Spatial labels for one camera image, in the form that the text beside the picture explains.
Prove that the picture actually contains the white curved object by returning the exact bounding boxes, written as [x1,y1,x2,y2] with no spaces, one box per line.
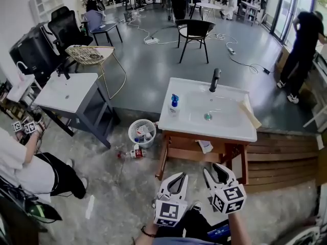
[277,223,327,245]

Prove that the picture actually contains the small white sink stand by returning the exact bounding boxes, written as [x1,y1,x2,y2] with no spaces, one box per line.
[6,74,36,104]

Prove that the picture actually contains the wooden sink cabinet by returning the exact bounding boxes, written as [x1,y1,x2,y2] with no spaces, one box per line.
[155,131,250,186]

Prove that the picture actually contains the person's black trouser legs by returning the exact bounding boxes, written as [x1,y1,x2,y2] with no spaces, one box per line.
[167,208,230,239]

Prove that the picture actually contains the black round-back chair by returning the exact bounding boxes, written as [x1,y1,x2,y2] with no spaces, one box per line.
[175,19,217,64]

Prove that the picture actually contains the black device with blue screen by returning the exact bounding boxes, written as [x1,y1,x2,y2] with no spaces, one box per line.
[207,223,231,241]

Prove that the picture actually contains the white soap bottle blue pump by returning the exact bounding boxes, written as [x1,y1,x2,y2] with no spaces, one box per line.
[167,93,181,117]

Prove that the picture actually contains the white ceramic sink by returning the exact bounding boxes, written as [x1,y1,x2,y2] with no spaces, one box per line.
[158,77,258,143]

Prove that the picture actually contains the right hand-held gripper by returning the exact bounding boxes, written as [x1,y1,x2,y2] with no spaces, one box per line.
[203,163,248,216]

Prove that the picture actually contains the black green bag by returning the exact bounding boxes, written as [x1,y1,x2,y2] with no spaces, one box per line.
[0,176,64,241]

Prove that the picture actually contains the person's right forearm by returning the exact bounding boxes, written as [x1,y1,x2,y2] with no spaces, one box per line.
[226,211,254,245]

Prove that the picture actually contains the beige cloth item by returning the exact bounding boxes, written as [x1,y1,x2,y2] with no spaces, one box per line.
[238,99,263,129]

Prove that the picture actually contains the glass sliding doors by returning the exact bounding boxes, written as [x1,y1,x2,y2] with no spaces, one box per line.
[262,0,327,47]

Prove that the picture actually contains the wooden slat platform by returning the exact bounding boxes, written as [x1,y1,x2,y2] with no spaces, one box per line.
[244,128,323,194]

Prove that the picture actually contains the black wrist band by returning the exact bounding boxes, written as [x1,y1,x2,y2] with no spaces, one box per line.
[141,225,156,238]

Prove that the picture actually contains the white floor cable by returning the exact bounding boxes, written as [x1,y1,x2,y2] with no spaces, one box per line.
[120,14,179,45]

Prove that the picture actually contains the white square table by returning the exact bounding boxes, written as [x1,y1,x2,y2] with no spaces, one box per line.
[241,0,262,27]

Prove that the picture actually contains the white wall shelf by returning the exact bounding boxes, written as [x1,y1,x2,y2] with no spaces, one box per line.
[29,0,65,23]

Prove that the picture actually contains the white curved faucet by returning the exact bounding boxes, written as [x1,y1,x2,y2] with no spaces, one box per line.
[16,61,28,79]

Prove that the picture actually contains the clear bottle red label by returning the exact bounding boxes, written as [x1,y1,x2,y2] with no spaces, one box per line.
[117,148,148,160]

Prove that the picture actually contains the white blue cloth item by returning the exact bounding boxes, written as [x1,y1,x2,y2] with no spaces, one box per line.
[198,140,214,154]

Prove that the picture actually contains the yellow wire chair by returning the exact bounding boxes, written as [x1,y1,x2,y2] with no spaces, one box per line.
[64,45,128,100]

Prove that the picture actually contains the white mesh waste basket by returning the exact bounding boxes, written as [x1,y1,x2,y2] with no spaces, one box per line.
[128,119,157,149]

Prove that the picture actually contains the black box cabinet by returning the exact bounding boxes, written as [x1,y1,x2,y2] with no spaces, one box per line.
[9,25,56,81]

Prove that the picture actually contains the black sink faucet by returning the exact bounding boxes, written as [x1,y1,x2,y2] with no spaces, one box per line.
[209,68,222,93]

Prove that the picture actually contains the white sink grey cabinet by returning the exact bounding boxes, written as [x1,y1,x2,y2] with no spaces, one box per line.
[34,72,115,148]

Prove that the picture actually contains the black office chair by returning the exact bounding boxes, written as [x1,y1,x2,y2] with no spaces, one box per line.
[47,6,94,74]

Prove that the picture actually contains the person's left forearm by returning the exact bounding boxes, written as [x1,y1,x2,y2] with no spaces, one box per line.
[137,222,166,242]

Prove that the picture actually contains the crumpled trash pile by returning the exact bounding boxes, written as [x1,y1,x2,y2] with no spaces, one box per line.
[134,125,154,142]

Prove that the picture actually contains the grey cushioned chair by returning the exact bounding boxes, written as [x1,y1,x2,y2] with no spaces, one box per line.
[83,10,124,46]

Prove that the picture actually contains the person's blue shirt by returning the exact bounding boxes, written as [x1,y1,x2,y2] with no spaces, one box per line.
[152,235,224,245]

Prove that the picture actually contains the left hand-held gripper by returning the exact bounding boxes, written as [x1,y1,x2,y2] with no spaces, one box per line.
[152,173,190,228]

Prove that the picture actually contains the round white table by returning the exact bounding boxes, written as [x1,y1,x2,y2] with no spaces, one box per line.
[196,2,223,22]

